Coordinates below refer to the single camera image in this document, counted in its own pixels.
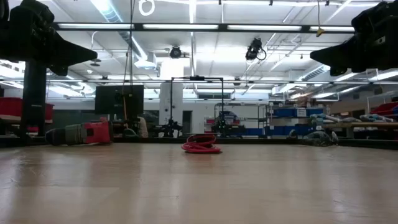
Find white cable ring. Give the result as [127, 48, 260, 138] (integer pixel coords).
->
[138, 0, 155, 17]

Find yellow hanging connector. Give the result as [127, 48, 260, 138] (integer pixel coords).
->
[315, 0, 326, 38]

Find black aluminium table frame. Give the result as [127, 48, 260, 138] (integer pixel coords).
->
[0, 136, 398, 151]

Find black background rig frame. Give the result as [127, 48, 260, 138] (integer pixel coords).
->
[169, 75, 225, 138]

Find black monitor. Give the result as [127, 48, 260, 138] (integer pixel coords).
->
[95, 85, 145, 115]

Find black upright post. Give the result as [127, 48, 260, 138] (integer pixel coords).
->
[20, 60, 48, 138]

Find grey cloth bundle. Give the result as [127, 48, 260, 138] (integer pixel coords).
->
[309, 113, 362, 124]
[287, 129, 339, 147]
[359, 113, 396, 123]

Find black beam with light strips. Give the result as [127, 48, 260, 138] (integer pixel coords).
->
[51, 22, 355, 34]

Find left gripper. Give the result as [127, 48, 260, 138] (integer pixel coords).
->
[9, 0, 98, 77]

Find red cord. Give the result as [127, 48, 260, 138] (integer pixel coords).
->
[181, 134, 223, 154]

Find white building column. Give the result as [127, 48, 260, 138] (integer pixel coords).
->
[159, 59, 185, 127]

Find black ceiling camera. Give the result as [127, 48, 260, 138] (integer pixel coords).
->
[244, 37, 267, 62]
[169, 45, 183, 60]

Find blue storage bin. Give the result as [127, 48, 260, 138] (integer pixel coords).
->
[272, 107, 325, 118]
[245, 124, 315, 136]

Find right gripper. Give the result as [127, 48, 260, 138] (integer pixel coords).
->
[310, 0, 398, 77]

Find person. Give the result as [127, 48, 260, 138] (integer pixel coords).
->
[137, 116, 149, 138]

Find silver ceiling air duct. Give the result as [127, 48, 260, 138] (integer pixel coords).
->
[297, 63, 332, 82]
[90, 0, 149, 62]

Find wooden workbench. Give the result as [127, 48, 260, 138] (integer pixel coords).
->
[323, 121, 398, 139]

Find red cordless drill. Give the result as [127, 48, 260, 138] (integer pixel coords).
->
[45, 117, 114, 146]

